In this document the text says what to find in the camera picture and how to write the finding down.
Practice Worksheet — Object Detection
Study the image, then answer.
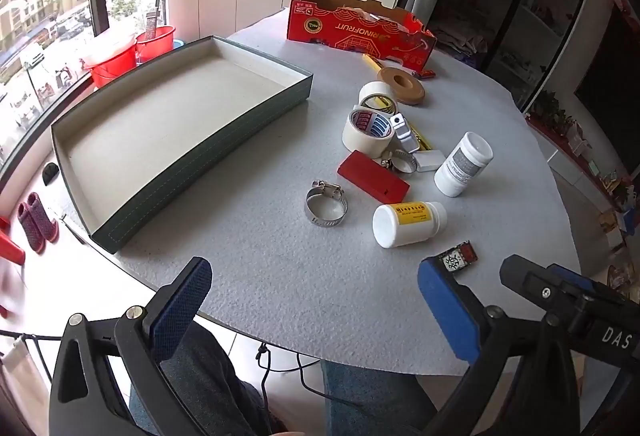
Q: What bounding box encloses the metal hose clamp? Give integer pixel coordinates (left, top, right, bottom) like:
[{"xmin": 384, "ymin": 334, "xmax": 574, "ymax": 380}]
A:
[
  {"xmin": 305, "ymin": 181, "xmax": 348, "ymax": 226},
  {"xmin": 381, "ymin": 150, "xmax": 418, "ymax": 173}
]

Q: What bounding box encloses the beige cloth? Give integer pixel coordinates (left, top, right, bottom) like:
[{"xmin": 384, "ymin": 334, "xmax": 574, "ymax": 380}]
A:
[{"xmin": 0, "ymin": 338, "xmax": 51, "ymax": 419}]

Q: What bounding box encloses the white plastic adapter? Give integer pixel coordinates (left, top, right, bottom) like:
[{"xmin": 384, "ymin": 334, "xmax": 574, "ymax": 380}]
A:
[{"xmin": 391, "ymin": 113, "xmax": 420, "ymax": 154}]

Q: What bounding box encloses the brown tape roll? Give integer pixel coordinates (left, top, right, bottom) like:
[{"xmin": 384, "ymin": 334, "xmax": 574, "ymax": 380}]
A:
[{"xmin": 377, "ymin": 67, "xmax": 426, "ymax": 106}]

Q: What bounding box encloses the white tape roll blue print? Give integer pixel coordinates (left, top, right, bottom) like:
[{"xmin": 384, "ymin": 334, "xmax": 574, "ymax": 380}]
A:
[{"xmin": 342, "ymin": 105, "xmax": 396, "ymax": 155}]

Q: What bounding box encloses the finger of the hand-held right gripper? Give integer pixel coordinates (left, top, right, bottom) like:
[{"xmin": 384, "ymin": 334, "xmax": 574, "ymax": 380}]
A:
[
  {"xmin": 547, "ymin": 265, "xmax": 626, "ymax": 304},
  {"xmin": 500, "ymin": 255, "xmax": 588, "ymax": 317}
]

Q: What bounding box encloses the red cardboard box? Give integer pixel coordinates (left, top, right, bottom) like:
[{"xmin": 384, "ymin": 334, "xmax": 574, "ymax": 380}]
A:
[{"xmin": 287, "ymin": 0, "xmax": 438, "ymax": 72}]

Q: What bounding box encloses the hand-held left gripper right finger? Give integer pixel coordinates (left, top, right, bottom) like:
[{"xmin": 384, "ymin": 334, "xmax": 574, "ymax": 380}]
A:
[{"xmin": 419, "ymin": 257, "xmax": 581, "ymax": 436}]

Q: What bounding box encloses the yellow ruler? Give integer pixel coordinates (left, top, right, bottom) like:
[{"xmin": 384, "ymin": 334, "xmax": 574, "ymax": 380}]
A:
[{"xmin": 362, "ymin": 54, "xmax": 433, "ymax": 152}]

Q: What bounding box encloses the dark green shallow tray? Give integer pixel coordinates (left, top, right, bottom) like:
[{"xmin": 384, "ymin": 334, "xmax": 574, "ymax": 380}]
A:
[{"xmin": 51, "ymin": 35, "xmax": 314, "ymax": 256}]

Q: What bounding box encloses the person's left leg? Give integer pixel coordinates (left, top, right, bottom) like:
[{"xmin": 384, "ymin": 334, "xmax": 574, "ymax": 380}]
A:
[{"xmin": 129, "ymin": 320, "xmax": 288, "ymax": 436}]

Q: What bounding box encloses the small white box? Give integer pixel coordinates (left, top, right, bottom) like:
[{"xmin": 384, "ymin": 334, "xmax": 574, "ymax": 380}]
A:
[{"xmin": 414, "ymin": 149, "xmax": 446, "ymax": 173}]

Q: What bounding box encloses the person's right leg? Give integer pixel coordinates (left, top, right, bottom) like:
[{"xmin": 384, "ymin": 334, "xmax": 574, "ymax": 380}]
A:
[{"xmin": 320, "ymin": 358, "xmax": 451, "ymax": 436}]

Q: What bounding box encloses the plain white tape roll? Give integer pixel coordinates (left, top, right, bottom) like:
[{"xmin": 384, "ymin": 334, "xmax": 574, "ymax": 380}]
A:
[{"xmin": 358, "ymin": 81, "xmax": 399, "ymax": 115}]

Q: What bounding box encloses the red basin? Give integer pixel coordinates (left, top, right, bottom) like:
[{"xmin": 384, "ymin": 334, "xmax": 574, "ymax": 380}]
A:
[{"xmin": 136, "ymin": 25, "xmax": 177, "ymax": 64}]

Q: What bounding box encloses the person's leg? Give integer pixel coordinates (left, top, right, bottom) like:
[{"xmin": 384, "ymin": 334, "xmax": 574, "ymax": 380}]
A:
[
  {"xmin": 320, "ymin": 358, "xmax": 451, "ymax": 436},
  {"xmin": 129, "ymin": 320, "xmax": 288, "ymax": 436}
]

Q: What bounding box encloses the black metal rack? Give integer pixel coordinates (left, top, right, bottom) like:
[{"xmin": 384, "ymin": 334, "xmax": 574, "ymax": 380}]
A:
[{"xmin": 0, "ymin": 330, "xmax": 63, "ymax": 357}]

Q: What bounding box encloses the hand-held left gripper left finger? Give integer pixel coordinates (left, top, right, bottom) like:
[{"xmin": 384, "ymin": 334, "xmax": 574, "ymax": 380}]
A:
[{"xmin": 49, "ymin": 257, "xmax": 213, "ymax": 436}]

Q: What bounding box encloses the maroon knitted slipper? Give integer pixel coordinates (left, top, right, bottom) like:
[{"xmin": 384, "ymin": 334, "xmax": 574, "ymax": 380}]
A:
[
  {"xmin": 17, "ymin": 201, "xmax": 48, "ymax": 256},
  {"xmin": 27, "ymin": 193, "xmax": 60, "ymax": 244}
]

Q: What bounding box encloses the white bottle yellow label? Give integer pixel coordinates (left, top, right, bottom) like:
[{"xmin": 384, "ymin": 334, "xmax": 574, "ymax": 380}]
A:
[{"xmin": 372, "ymin": 201, "xmax": 448, "ymax": 249}]

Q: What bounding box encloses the pink translucent basin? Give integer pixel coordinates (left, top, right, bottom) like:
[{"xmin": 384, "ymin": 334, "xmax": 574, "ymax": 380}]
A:
[{"xmin": 81, "ymin": 36, "xmax": 138, "ymax": 68}]

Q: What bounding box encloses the white bottle grey label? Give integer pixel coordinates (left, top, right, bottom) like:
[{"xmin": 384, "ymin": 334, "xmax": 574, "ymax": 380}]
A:
[{"xmin": 433, "ymin": 131, "xmax": 495, "ymax": 198}]

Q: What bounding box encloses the black cable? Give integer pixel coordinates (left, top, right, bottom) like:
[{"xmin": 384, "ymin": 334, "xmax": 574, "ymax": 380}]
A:
[{"xmin": 256, "ymin": 345, "xmax": 353, "ymax": 406}]

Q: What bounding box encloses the dark patterned card box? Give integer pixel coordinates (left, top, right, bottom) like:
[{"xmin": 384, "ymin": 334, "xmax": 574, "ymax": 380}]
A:
[{"xmin": 437, "ymin": 240, "xmax": 479, "ymax": 276}]

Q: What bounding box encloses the red plastic stool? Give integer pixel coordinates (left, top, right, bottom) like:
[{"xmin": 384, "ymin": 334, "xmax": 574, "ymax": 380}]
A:
[{"xmin": 0, "ymin": 215, "xmax": 26, "ymax": 268}]

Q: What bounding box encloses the green potted plant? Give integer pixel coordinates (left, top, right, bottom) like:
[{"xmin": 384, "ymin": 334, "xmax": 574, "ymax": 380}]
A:
[{"xmin": 525, "ymin": 90, "xmax": 577, "ymax": 138}]

